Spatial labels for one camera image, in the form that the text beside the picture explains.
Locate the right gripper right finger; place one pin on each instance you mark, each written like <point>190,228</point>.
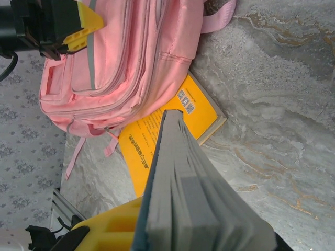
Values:
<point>280,243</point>

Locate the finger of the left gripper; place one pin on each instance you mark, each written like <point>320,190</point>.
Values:
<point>76,41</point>
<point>90,21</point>

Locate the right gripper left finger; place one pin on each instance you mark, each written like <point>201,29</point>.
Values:
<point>112,225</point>

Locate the pink backpack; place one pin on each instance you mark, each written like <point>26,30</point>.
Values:
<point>131,65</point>

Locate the teal notebook white print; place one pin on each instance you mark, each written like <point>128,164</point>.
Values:
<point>183,209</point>

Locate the yellow book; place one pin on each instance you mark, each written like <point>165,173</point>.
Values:
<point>141,157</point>

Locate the aluminium side rail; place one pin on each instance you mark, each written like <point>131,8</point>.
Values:
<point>66,206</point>

